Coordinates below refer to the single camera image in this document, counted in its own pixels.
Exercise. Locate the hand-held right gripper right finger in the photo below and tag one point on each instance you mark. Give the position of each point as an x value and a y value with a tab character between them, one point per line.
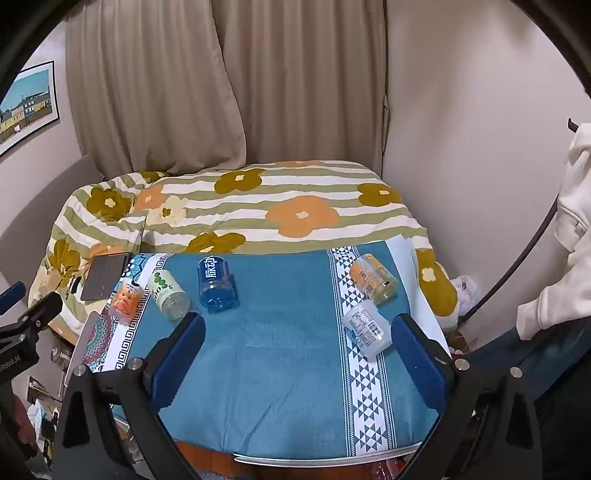
414	364

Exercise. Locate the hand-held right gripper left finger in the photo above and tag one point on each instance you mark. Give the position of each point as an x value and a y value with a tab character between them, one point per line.
181	357

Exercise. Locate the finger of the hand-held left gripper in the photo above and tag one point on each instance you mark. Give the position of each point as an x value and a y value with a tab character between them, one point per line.
42	312
11	296

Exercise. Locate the clear white label cup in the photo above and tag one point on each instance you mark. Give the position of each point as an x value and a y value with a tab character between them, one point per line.
367	330

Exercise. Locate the green print plastic cup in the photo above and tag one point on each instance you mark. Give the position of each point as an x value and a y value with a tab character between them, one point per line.
169	295

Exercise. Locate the peach print plastic cup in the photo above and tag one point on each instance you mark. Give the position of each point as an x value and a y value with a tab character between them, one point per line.
125	300

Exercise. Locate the blue plastic cup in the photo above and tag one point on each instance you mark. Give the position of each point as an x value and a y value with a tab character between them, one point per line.
217	284

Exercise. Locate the orange plastic cup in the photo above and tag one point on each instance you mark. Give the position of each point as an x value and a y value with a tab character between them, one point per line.
373	278

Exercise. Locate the grey laptop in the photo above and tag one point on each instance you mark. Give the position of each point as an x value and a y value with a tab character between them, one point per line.
104	277

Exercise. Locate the white plastic bag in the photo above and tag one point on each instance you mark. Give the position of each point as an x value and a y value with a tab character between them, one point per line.
464	289

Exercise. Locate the blue patterned tablecloth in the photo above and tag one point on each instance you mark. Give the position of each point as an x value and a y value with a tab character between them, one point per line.
277	360

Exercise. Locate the blue jeans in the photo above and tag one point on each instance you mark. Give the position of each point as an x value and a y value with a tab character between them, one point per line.
512	353

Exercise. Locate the floral striped blanket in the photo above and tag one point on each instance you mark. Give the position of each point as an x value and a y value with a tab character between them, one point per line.
277	203

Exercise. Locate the white hoodie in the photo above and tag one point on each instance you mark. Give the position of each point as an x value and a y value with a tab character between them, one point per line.
565	258

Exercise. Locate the beige curtain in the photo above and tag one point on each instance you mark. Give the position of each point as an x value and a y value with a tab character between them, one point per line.
304	78
147	83

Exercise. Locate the wall poster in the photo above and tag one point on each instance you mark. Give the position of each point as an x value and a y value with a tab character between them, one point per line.
27	106

